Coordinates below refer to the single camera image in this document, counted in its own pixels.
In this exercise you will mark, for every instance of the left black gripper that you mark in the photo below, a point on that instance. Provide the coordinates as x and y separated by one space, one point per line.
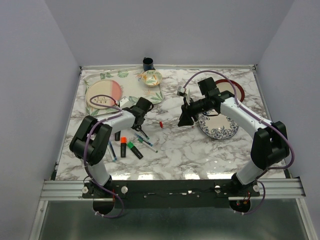
131 108

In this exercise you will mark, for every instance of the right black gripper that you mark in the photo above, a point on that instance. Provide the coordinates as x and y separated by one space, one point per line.
185 118

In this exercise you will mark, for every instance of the red capped white marker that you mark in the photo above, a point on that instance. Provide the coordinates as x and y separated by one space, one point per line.
193 123

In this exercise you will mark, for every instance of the dark slim pen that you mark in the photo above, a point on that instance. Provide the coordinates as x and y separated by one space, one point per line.
143 133

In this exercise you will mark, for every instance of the green capped white marker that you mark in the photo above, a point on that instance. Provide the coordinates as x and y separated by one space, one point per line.
147 145

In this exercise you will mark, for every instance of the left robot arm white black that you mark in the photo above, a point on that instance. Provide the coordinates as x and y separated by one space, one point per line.
93 135

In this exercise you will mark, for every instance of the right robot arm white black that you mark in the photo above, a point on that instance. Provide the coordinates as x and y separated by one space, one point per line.
270 144

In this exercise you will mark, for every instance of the light blue clear pen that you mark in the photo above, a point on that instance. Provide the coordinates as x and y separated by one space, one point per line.
112 152

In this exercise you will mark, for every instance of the floral leaf serving tray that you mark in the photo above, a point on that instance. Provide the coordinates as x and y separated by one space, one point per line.
131 84

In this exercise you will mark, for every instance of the floral ceramic bowl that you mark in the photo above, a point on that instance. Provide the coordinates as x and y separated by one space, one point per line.
152 78

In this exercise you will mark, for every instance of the blue floral white plate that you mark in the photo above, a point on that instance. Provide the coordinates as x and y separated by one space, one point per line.
217 126

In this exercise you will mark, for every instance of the orange capped black highlighter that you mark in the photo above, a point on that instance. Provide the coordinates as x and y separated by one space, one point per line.
123 146

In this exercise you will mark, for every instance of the blue capped black highlighter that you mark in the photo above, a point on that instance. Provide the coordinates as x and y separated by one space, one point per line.
117 136

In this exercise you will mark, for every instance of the green capped black highlighter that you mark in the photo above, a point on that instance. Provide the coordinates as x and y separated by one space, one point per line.
135 151

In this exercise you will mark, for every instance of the dark blue mug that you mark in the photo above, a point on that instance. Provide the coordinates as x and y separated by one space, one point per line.
148 64

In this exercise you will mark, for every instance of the pink cream round plate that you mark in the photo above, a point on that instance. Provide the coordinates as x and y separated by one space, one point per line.
103 92

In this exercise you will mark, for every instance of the red rimmed beige plate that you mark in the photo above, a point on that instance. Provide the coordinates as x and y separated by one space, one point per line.
224 85

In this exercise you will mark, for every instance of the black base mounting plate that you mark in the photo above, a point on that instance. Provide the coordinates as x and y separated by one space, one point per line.
153 194

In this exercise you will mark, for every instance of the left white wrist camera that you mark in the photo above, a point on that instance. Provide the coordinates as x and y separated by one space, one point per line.
124 103

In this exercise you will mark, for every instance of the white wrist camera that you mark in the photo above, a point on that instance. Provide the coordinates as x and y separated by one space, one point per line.
185 93
124 103

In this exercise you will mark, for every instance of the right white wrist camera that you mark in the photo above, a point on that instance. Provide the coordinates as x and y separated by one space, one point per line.
185 93

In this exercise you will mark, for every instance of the aluminium frame rail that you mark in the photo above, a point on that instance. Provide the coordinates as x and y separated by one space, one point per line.
274 188

